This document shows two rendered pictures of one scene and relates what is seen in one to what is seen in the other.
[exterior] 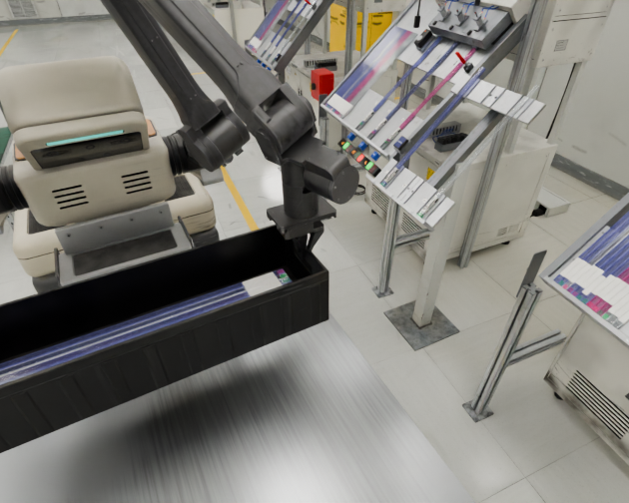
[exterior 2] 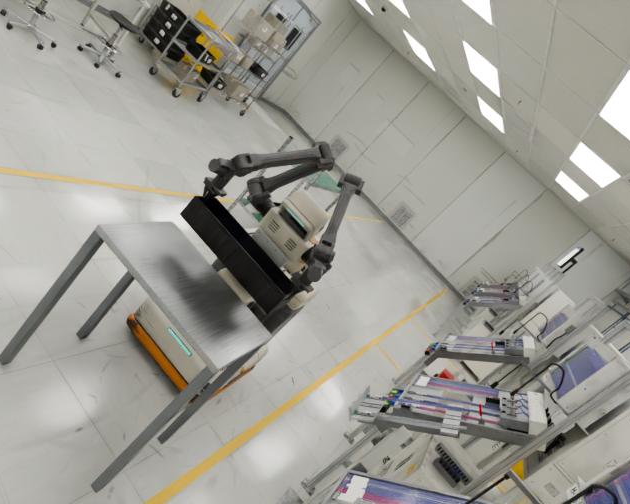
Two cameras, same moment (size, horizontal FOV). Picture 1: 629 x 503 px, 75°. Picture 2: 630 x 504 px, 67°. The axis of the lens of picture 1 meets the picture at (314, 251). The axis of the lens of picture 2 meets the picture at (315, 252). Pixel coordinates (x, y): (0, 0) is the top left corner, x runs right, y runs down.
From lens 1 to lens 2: 1.44 m
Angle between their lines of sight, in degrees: 40
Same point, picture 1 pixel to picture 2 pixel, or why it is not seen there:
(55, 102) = (301, 204)
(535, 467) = not seen: outside the picture
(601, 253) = (376, 485)
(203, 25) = (336, 218)
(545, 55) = (535, 481)
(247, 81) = (328, 234)
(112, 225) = (269, 244)
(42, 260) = not seen: hidden behind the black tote
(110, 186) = (284, 236)
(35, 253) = not seen: hidden behind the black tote
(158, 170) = (299, 249)
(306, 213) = (302, 279)
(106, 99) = (311, 217)
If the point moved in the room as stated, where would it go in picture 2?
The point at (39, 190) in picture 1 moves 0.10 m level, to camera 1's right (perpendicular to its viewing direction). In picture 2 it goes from (271, 216) to (279, 229)
